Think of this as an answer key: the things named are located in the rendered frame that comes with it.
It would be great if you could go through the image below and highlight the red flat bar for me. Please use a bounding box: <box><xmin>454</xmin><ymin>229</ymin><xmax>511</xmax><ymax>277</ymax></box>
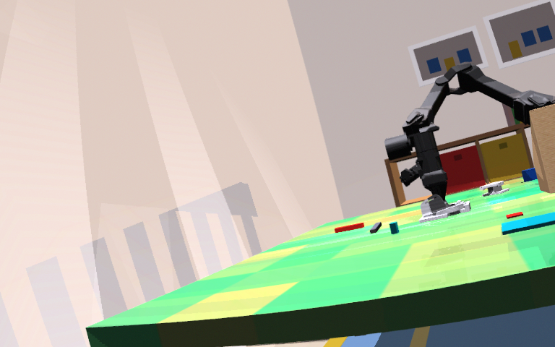
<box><xmin>334</xmin><ymin>223</ymin><xmax>364</xmax><ymax>233</ymax></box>

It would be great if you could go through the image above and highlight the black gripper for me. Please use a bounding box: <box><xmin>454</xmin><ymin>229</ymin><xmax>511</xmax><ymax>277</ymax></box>
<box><xmin>416</xmin><ymin>148</ymin><xmax>448</xmax><ymax>202</ymax></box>

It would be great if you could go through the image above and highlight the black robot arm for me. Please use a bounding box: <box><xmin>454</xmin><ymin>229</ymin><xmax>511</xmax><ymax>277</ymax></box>
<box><xmin>384</xmin><ymin>61</ymin><xmax>555</xmax><ymax>187</ymax></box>

